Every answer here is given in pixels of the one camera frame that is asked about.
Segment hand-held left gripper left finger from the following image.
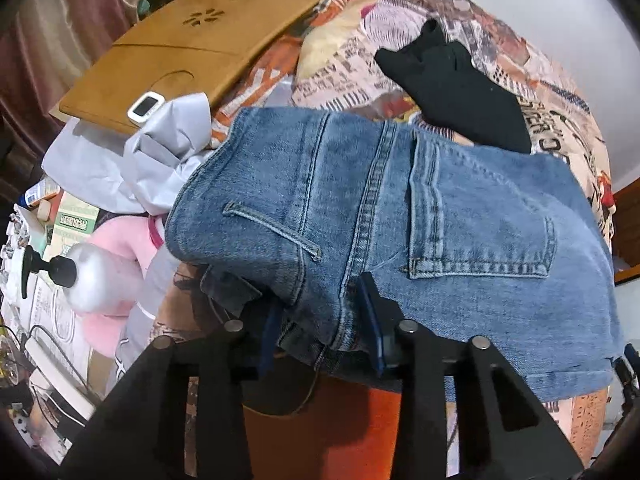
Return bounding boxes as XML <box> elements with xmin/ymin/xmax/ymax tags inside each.
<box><xmin>57</xmin><ymin>302</ymin><xmax>286</xmax><ymax>480</ymax></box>

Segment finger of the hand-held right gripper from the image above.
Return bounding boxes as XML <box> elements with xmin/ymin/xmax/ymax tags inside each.
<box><xmin>611</xmin><ymin>342</ymin><xmax>640</xmax><ymax>401</ymax></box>

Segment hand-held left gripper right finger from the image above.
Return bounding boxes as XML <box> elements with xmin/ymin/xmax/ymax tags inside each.
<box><xmin>356</xmin><ymin>272</ymin><xmax>586</xmax><ymax>480</ymax></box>

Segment blue denim pants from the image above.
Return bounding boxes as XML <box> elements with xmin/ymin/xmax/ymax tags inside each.
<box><xmin>164</xmin><ymin>106</ymin><xmax>625</xmax><ymax>403</ymax></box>

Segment brown wooden furniture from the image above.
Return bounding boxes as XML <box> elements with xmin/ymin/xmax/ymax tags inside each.
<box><xmin>612</xmin><ymin>180</ymin><xmax>640</xmax><ymax>281</ymax></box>

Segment pink garment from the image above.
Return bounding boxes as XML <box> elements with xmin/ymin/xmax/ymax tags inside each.
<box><xmin>80</xmin><ymin>212</ymin><xmax>166</xmax><ymax>358</ymax></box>

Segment translucent pump bottle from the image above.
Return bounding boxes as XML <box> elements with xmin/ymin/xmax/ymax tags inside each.
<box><xmin>20</xmin><ymin>242</ymin><xmax>146</xmax><ymax>313</ymax></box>

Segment light grey cloth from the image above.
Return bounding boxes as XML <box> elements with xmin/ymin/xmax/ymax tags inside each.
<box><xmin>42</xmin><ymin>92</ymin><xmax>226</xmax><ymax>216</ymax></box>

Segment green carton box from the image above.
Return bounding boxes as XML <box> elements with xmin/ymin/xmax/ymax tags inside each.
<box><xmin>50</xmin><ymin>190</ymin><xmax>101</xmax><ymax>256</ymax></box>

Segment printed blanket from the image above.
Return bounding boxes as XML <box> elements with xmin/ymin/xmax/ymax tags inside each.
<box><xmin>150</xmin><ymin>0</ymin><xmax>616</xmax><ymax>480</ymax></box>

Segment black cloth garment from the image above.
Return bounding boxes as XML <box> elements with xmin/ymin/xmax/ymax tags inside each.
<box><xmin>374</xmin><ymin>19</ymin><xmax>533</xmax><ymax>155</ymax></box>

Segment white digital timer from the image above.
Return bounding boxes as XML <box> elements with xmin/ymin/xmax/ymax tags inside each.
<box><xmin>127</xmin><ymin>91</ymin><xmax>166</xmax><ymax>123</ymax></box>

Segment small white bottle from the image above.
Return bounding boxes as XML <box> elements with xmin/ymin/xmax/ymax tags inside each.
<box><xmin>24</xmin><ymin>177</ymin><xmax>63</xmax><ymax>211</ymax></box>

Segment brown wooden lap board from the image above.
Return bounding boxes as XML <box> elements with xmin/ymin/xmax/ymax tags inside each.
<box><xmin>58</xmin><ymin>0</ymin><xmax>326</xmax><ymax>136</ymax></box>

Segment pink striped curtain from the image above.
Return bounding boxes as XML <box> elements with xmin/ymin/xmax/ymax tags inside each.
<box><xmin>0</xmin><ymin>0</ymin><xmax>146</xmax><ymax>161</ymax></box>

